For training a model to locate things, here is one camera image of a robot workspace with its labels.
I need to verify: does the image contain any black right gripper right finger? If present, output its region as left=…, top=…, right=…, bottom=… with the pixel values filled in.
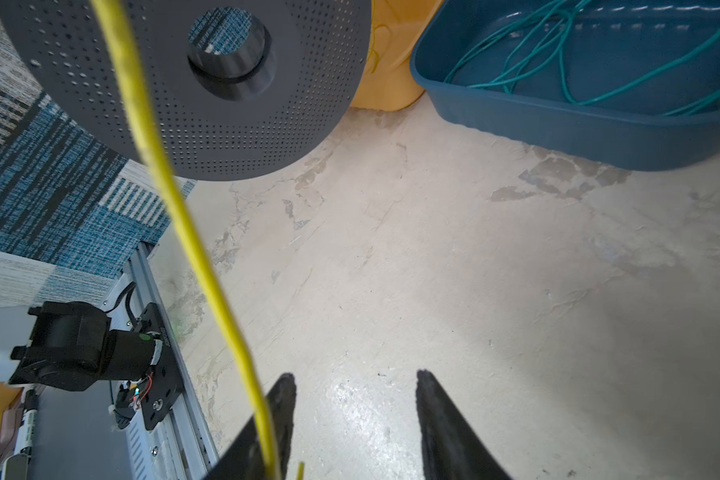
left=416, top=370, right=510, bottom=480

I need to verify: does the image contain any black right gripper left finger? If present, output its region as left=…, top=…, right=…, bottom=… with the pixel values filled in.
left=205, top=373, right=297, bottom=480

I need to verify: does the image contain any dark grey perforated spool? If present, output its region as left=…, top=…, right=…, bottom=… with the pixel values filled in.
left=0, top=1, right=371, bottom=181

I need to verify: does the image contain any yellow cable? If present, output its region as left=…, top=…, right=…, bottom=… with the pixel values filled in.
left=89, top=0, right=307, bottom=480

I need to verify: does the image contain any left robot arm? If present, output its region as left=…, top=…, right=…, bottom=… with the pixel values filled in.
left=0, top=302, right=185, bottom=431

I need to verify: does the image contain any yellow plastic bin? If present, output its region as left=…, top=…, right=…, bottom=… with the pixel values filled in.
left=351, top=0, right=442, bottom=112

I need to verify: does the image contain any teal plastic bin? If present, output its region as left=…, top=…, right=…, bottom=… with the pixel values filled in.
left=411, top=1, right=720, bottom=171

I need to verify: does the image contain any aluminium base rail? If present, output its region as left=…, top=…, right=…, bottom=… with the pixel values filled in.
left=102, top=243, right=218, bottom=479

